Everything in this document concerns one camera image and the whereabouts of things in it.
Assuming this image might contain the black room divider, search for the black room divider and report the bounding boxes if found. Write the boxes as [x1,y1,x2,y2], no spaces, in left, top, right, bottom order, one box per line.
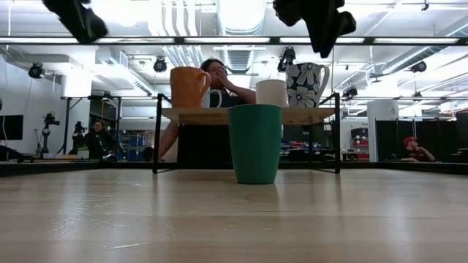
[374,118,468,164]

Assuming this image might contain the person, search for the person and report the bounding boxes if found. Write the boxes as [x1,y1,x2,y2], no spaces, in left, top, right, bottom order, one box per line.
[400,137,437,163]
[84,120,118,160]
[159,58,257,162]

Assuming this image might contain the orange mug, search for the orange mug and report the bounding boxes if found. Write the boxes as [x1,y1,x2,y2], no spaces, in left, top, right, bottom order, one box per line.
[170,66,212,109]

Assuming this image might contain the white ribbed mug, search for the white ribbed mug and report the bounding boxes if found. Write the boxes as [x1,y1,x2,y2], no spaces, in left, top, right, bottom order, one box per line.
[254,79,289,108]

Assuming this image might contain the black metal rack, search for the black metal rack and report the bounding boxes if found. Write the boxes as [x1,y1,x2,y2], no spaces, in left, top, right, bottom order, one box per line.
[60,94,124,161]

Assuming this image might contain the navy white floral mug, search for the navy white floral mug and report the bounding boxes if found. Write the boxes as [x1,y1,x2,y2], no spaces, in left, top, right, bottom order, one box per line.
[284,62,331,109]

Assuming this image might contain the green plastic cup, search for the green plastic cup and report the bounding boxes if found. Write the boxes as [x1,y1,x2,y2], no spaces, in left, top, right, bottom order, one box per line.
[227,104,283,185]

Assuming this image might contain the black overhead crossbar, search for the black overhead crossbar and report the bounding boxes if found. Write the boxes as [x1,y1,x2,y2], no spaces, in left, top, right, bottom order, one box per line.
[0,35,468,47]

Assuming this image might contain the blue storage bins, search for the blue storage bins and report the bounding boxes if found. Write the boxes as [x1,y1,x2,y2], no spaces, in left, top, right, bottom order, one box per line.
[126,133,154,161]

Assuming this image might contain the wooden shelf with black legs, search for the wooden shelf with black legs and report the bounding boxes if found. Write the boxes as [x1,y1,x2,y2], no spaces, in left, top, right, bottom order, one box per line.
[152,93,341,175]

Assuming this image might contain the rack with red bins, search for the rack with red bins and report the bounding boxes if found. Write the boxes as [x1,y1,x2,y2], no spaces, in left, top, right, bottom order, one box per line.
[350,126,370,161]

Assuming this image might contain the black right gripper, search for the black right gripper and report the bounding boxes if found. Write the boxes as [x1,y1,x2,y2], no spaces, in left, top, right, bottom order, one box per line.
[272,0,358,59]

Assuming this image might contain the black wall monitor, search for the black wall monitor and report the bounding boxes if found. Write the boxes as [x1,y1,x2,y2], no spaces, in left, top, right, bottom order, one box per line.
[0,115,24,142]

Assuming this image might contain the light blue mug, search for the light blue mug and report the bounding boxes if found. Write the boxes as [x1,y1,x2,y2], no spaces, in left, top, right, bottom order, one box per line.
[202,89,223,109]

